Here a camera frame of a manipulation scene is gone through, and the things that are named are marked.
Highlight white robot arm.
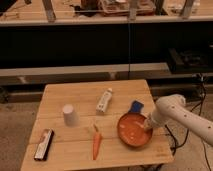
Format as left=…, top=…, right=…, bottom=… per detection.
left=144, top=94, right=213, bottom=146

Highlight blue sponge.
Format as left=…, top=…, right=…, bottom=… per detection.
left=130, top=101, right=144, bottom=113

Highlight white plastic bottle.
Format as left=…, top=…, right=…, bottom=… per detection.
left=96, top=88, right=113, bottom=114

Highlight orange carrot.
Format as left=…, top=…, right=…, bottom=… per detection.
left=93, top=126, right=102, bottom=160

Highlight wooden table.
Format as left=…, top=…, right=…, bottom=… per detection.
left=21, top=80, right=173, bottom=171

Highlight black box on shelf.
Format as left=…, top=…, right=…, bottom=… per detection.
left=166, top=48, right=213, bottom=74

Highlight white paper cup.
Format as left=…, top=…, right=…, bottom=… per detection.
left=62, top=104, right=78, bottom=126

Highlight clear plastic container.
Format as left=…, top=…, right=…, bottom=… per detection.
left=98, top=0, right=156, bottom=15

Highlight long metal shelf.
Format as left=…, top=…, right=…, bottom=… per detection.
left=0, top=0, right=213, bottom=27

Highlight black cables on floor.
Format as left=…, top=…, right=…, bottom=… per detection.
left=163, top=74, right=213, bottom=171

